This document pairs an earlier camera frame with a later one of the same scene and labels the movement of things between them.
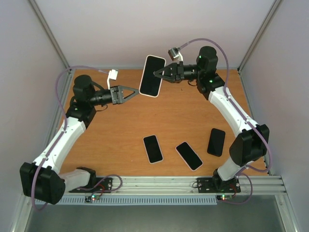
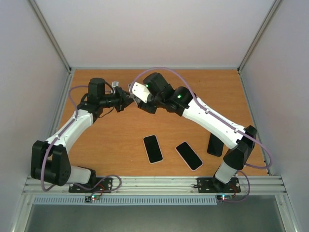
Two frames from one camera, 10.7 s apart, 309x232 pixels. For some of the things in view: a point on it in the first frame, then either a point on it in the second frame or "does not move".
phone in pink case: (189, 156) does not move
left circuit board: (88, 198) does not move
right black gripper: (179, 72) to (141, 103)
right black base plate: (216, 185) does not move
